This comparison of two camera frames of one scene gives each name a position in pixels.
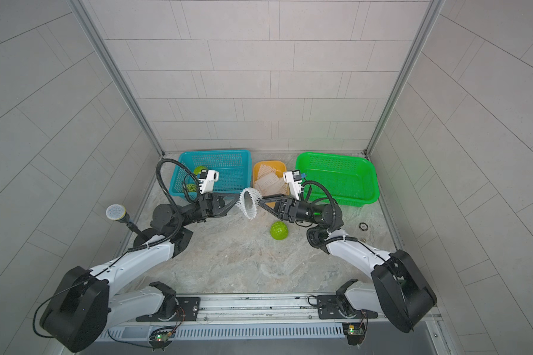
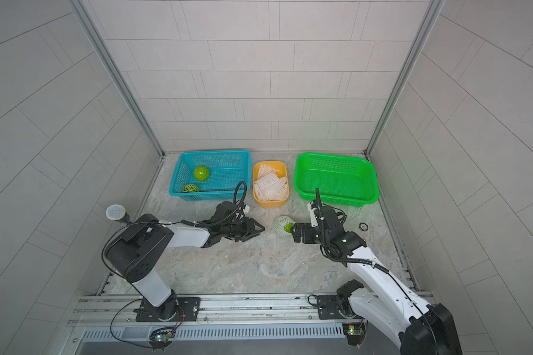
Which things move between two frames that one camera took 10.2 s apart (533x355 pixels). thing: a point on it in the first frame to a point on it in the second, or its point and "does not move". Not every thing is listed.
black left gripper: [211, 207] to [249, 232]
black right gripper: [290, 210] to [306, 237]
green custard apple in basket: [198, 170] does not move
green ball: [240, 203] to [279, 223]
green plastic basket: [349, 178] does not move
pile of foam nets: [269, 183] does not move
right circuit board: [354, 332] does not move
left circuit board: [161, 337] does not move
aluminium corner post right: [410, 63] does not move
